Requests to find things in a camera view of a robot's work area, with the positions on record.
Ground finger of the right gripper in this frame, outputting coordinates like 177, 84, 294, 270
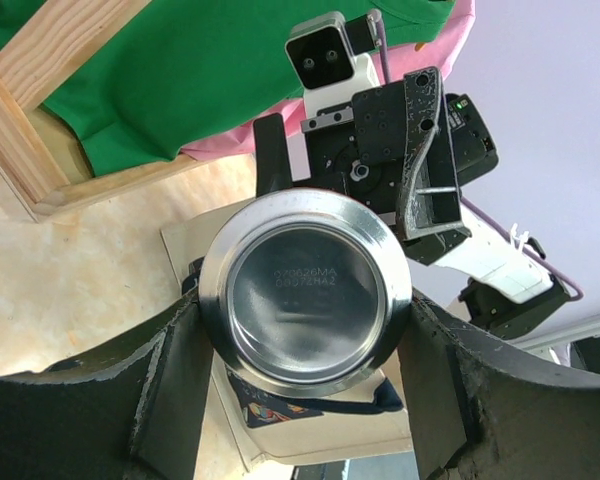
253, 113, 292, 196
396, 67, 463, 240

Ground wooden clothes rack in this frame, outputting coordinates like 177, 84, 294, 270
0, 1, 200, 222

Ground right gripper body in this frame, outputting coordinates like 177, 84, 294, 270
302, 79, 498, 265

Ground aluminium rail frame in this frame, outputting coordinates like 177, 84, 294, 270
510, 314, 600, 352

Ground pink shirt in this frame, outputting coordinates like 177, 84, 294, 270
179, 0, 477, 162

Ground red Coke can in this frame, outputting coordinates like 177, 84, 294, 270
198, 188, 413, 398

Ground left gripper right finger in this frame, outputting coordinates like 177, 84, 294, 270
398, 294, 600, 479

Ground green tank top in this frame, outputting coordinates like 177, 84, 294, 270
0, 0, 456, 177

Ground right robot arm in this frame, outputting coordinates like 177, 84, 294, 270
301, 67, 576, 340

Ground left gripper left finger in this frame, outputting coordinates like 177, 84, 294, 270
0, 291, 216, 480

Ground beige canvas tote bag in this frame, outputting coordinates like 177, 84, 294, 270
159, 199, 414, 476

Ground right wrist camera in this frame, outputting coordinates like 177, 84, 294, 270
285, 8, 389, 131

